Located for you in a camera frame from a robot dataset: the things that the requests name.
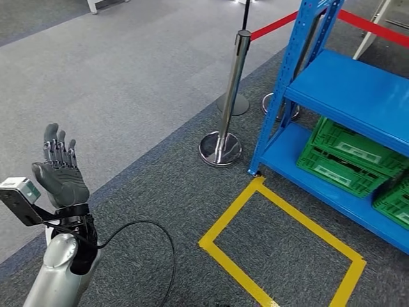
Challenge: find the green plastic crate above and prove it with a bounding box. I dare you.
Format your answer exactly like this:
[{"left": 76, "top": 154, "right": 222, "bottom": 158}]
[
  {"left": 372, "top": 186, "right": 409, "bottom": 232},
  {"left": 296, "top": 143, "right": 389, "bottom": 199},
  {"left": 385, "top": 169, "right": 409, "bottom": 204},
  {"left": 309, "top": 116, "right": 409, "bottom": 179}
]

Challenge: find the white furniture block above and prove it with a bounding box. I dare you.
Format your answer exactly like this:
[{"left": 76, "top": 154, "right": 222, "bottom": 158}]
[{"left": 87, "top": 0, "right": 128, "bottom": 15}]

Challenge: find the yellow floor tape square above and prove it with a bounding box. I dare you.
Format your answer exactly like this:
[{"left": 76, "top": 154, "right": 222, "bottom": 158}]
[{"left": 198, "top": 175, "right": 367, "bottom": 307}]

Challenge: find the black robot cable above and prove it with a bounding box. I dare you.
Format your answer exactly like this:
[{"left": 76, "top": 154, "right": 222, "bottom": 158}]
[{"left": 93, "top": 219, "right": 177, "bottom": 307}]

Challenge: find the long red barrier belt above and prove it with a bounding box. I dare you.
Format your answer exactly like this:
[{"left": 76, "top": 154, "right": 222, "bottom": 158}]
[{"left": 337, "top": 9, "right": 409, "bottom": 48}]

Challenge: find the short red barrier belt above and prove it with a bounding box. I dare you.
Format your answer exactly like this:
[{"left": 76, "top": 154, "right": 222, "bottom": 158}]
[{"left": 251, "top": 10, "right": 299, "bottom": 42}]

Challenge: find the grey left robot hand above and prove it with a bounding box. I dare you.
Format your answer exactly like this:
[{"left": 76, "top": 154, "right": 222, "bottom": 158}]
[{"left": 31, "top": 123, "right": 91, "bottom": 210}]

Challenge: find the blue metal shelf rack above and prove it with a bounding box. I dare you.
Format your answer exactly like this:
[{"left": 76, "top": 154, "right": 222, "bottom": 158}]
[{"left": 248, "top": 0, "right": 409, "bottom": 256}]

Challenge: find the chrome stanchion post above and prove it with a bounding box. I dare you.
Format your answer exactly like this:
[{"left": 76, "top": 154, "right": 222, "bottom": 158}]
[
  {"left": 262, "top": 12, "right": 321, "bottom": 122},
  {"left": 198, "top": 29, "right": 252, "bottom": 168}
]

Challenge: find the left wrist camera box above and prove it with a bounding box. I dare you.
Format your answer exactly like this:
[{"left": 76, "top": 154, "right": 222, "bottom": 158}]
[{"left": 0, "top": 177, "right": 43, "bottom": 228}]

